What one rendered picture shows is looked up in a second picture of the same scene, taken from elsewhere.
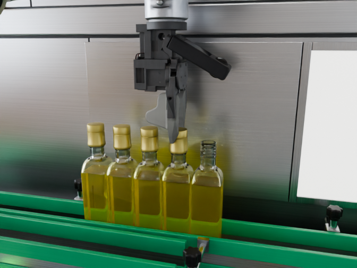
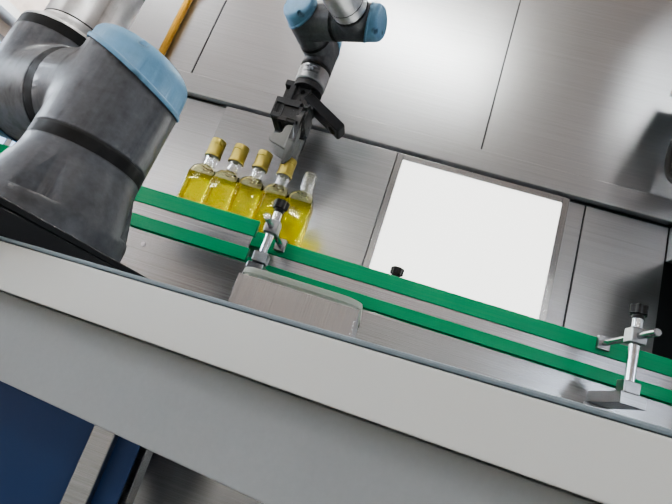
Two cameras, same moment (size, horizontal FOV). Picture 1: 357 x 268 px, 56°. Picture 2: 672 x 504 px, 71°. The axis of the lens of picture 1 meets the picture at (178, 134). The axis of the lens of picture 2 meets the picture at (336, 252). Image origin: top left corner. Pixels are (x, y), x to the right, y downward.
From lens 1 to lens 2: 0.70 m
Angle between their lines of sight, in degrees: 32
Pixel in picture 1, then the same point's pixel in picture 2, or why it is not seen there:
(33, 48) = not seen: hidden behind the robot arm
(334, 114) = (411, 209)
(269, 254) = (336, 264)
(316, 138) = (394, 225)
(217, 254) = (290, 258)
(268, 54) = (370, 153)
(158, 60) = (295, 100)
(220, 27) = not seen: hidden behind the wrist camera
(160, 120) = (280, 141)
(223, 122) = (321, 194)
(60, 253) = (153, 194)
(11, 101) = not seen: hidden behind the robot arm
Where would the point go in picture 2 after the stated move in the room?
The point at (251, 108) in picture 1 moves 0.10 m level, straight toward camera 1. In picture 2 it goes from (348, 188) to (349, 170)
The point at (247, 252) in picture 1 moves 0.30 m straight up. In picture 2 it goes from (317, 260) to (361, 133)
